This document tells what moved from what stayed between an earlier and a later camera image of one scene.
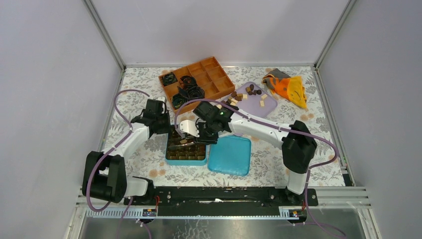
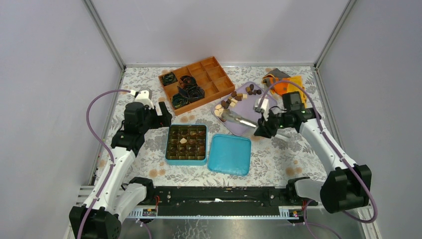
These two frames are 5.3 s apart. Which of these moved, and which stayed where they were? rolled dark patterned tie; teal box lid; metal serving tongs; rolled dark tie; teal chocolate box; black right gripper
Moved: black right gripper; metal serving tongs
Stayed: rolled dark patterned tie; rolled dark tie; teal chocolate box; teal box lid
